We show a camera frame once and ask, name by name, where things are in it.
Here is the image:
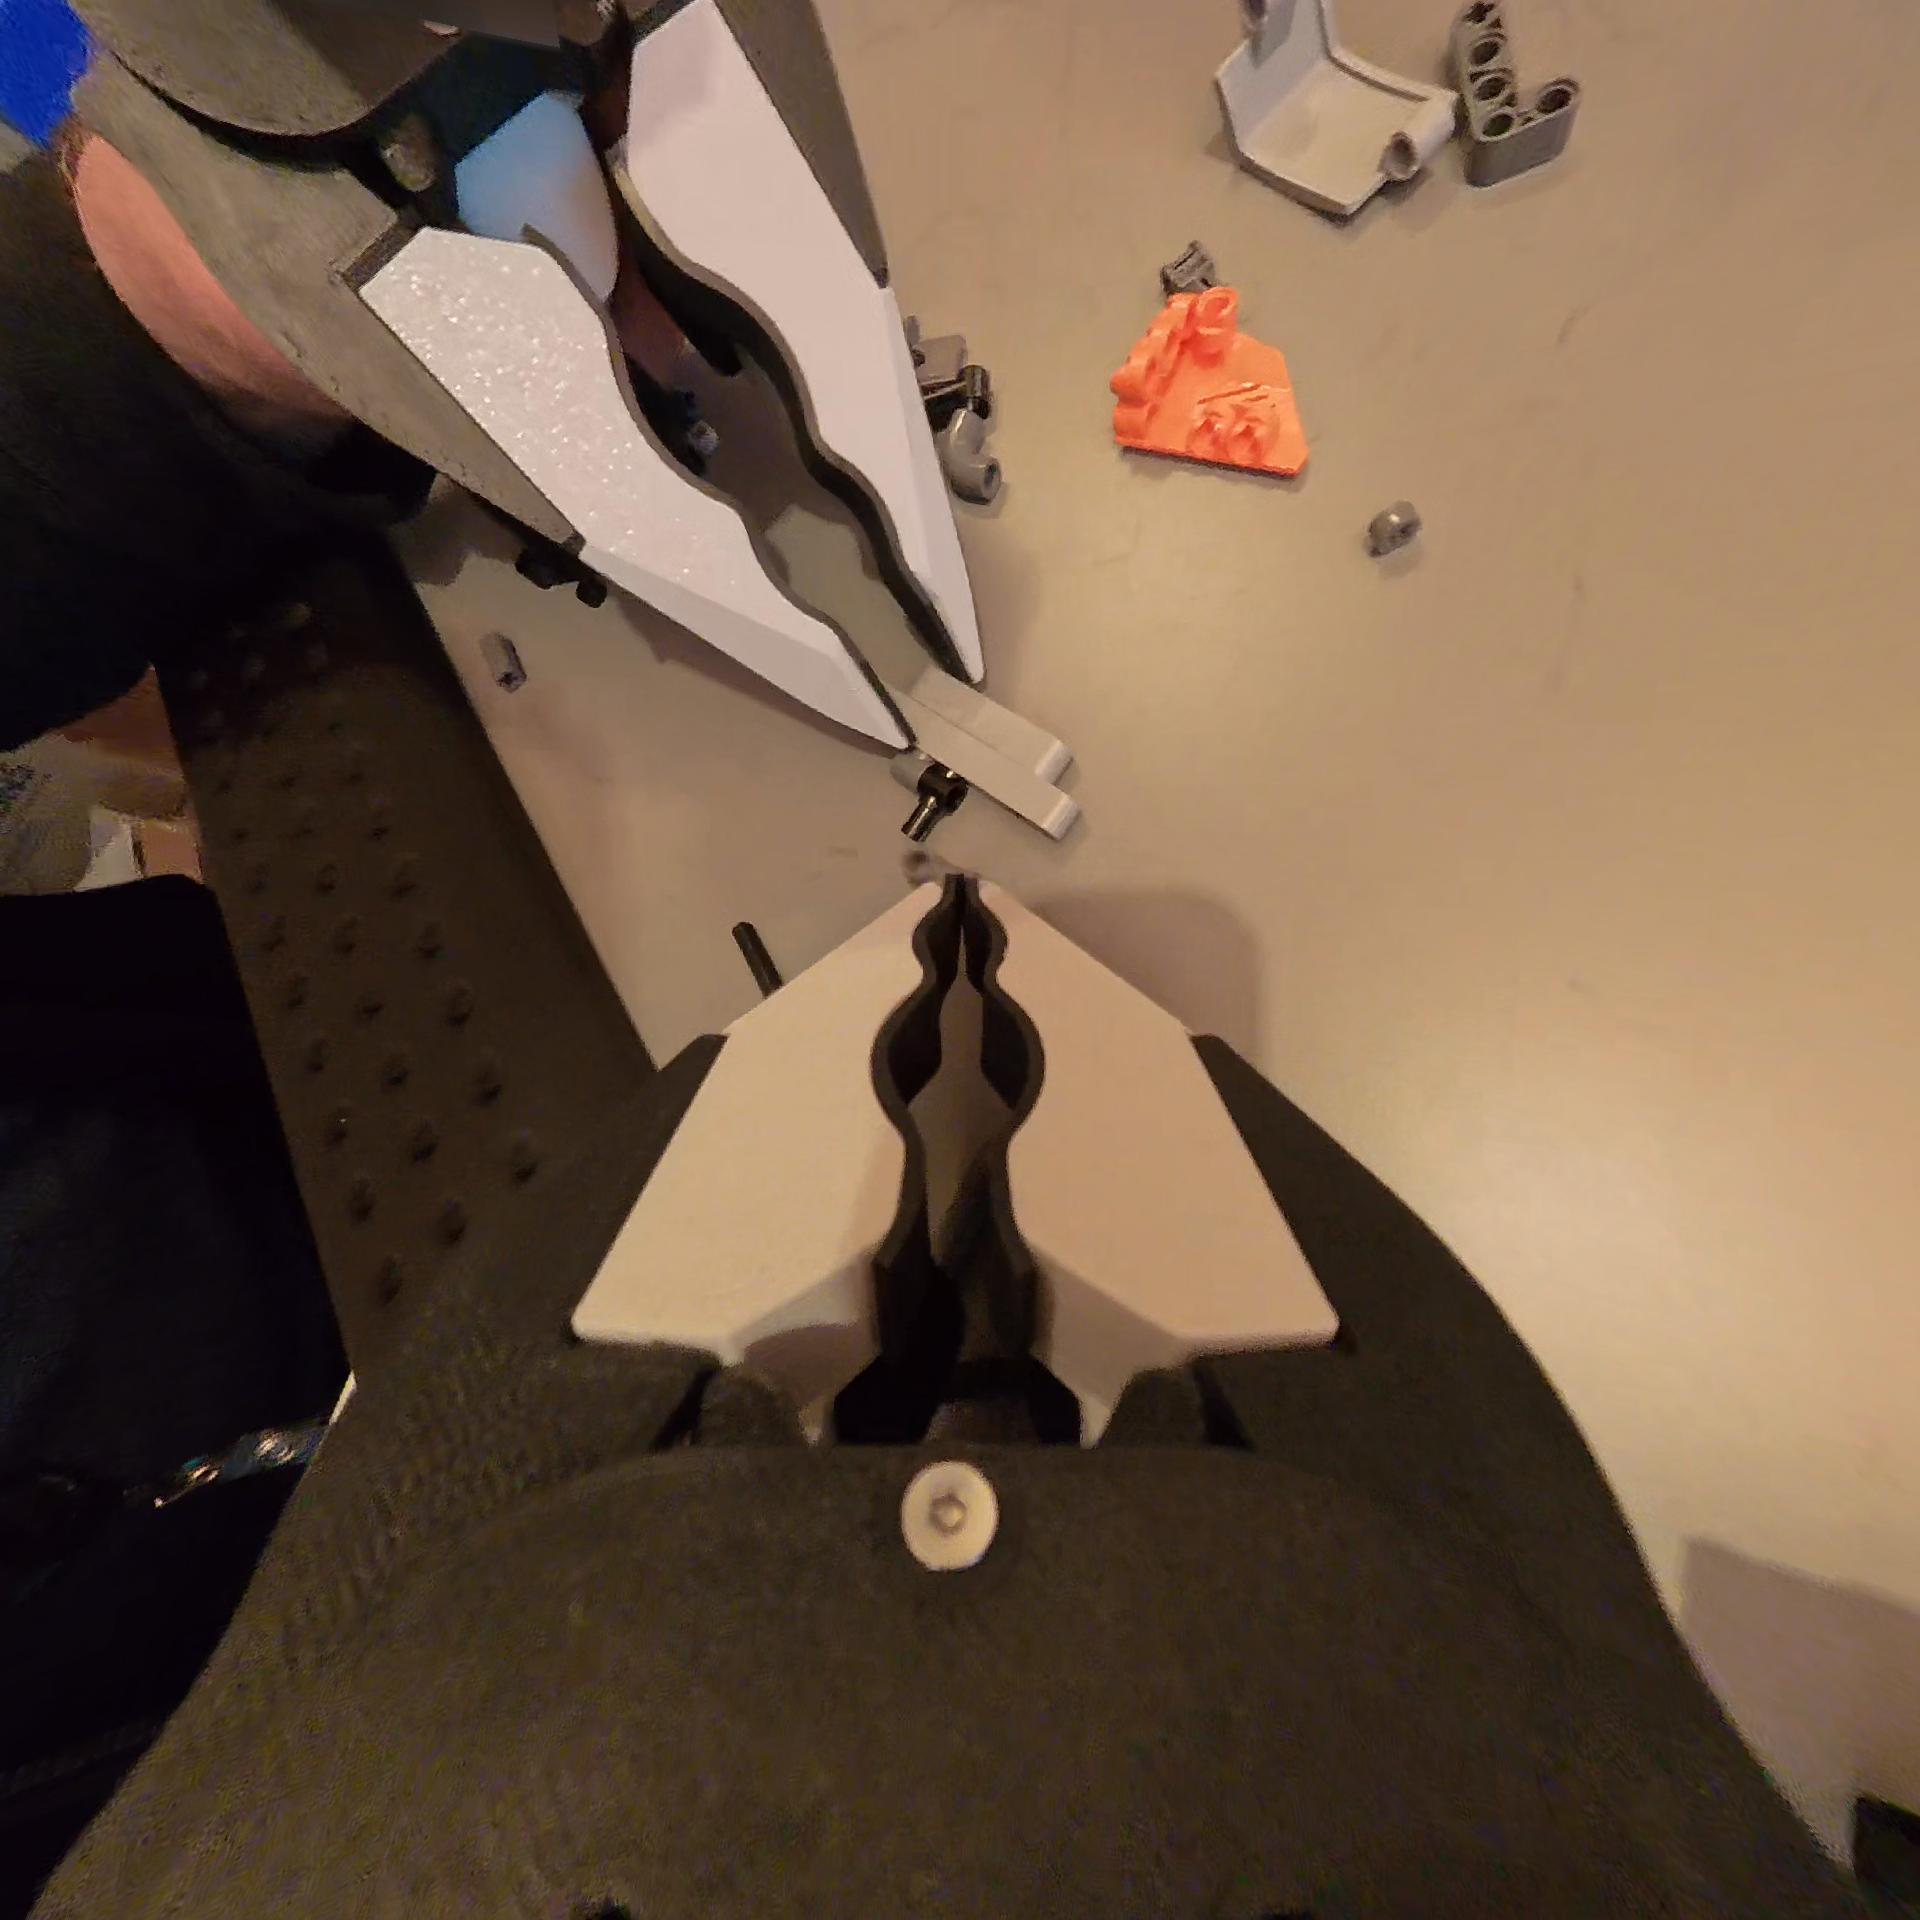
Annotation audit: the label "dark grey angled toy beam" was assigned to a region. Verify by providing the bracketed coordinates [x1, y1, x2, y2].
[1447, 0, 1582, 190]

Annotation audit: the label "person's left forearm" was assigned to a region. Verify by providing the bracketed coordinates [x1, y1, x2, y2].
[0, 151, 442, 747]

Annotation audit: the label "person's left hand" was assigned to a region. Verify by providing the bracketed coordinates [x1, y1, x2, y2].
[67, 127, 362, 443]

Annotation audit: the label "light grey curved toy panel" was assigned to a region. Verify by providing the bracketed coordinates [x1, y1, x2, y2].
[1211, 0, 1460, 220]

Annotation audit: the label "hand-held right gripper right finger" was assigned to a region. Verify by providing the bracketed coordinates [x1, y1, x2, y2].
[960, 877, 1339, 1449]

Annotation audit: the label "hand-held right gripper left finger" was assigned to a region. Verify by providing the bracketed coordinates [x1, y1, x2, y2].
[572, 877, 964, 1449]

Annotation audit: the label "light grey double toy beam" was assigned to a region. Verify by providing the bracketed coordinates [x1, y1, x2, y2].
[891, 662, 1082, 842]

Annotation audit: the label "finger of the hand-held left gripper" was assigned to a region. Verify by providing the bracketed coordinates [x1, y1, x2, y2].
[357, 228, 917, 751]
[603, 0, 987, 683]

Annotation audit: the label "orange toy wedge panel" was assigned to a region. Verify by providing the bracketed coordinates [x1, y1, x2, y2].
[1107, 286, 1311, 483]

